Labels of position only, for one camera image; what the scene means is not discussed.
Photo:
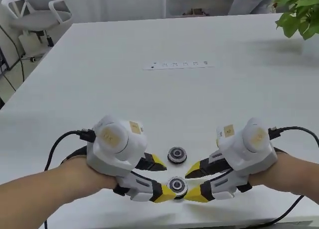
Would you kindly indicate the white grey office chair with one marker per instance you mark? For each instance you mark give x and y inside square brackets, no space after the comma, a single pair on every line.
[37,17]

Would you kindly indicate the person's right hand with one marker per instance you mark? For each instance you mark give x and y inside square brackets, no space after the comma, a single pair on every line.
[271,179]

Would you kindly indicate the person's left hand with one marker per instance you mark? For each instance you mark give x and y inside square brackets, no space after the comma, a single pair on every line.
[97,180]

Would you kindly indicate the white table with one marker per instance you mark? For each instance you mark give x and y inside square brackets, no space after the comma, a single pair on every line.
[159,102]

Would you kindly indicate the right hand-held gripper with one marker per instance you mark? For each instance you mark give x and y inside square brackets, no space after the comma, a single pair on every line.
[239,161]

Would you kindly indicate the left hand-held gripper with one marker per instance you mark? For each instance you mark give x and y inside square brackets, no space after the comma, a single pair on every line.
[112,161]

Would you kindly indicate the white socket panel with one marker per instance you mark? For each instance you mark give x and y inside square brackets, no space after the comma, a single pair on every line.
[179,65]

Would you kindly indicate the green potted plant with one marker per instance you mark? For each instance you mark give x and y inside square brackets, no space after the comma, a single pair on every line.
[296,12]

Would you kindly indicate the person's left forearm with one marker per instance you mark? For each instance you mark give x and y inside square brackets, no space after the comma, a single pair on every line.
[32,199]

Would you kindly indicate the metal wheel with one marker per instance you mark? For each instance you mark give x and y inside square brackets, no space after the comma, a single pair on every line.
[177,154]
[176,184]

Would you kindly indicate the person's right forearm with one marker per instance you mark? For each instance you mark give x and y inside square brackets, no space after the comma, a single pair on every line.
[304,174]

